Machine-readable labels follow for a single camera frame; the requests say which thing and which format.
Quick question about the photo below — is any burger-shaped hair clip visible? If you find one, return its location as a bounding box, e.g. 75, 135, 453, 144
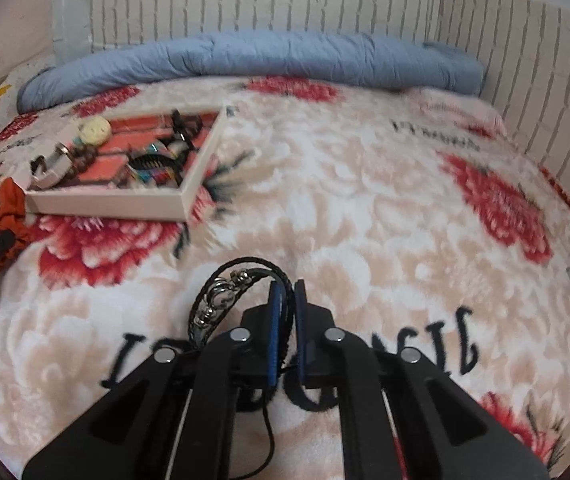
74, 116, 112, 147

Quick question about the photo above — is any orange scrunchie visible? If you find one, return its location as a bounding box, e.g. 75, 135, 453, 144
0, 177, 34, 272

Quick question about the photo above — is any white tray with brick-pattern bottom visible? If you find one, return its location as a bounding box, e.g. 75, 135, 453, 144
25, 105, 230, 223

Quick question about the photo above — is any colourful woven bracelet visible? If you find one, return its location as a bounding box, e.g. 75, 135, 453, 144
124, 166, 180, 189

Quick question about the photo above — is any black glitter hair clip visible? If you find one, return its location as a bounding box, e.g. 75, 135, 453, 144
167, 109, 206, 136

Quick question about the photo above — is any wooden bead bracelet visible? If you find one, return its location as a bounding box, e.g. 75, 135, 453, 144
65, 145, 102, 177

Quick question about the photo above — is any black braided bracelet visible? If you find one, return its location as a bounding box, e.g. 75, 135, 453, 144
187, 256, 296, 352

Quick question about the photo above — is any clear plastic container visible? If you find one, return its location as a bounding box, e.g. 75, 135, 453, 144
52, 0, 96, 68

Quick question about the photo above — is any blue quilt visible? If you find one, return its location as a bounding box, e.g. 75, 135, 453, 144
16, 30, 486, 113

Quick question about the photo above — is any floral plush blanket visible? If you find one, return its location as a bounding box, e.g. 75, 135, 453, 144
0, 67, 570, 480

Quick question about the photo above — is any black claw hair clip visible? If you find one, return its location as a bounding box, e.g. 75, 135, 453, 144
129, 152, 178, 172

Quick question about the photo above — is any white strap wristwatch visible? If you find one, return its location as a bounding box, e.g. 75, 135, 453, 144
30, 142, 78, 189

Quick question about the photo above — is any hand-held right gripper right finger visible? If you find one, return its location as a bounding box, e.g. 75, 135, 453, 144
294, 280, 550, 480

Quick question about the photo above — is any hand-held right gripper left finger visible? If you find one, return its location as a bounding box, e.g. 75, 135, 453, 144
22, 280, 293, 480

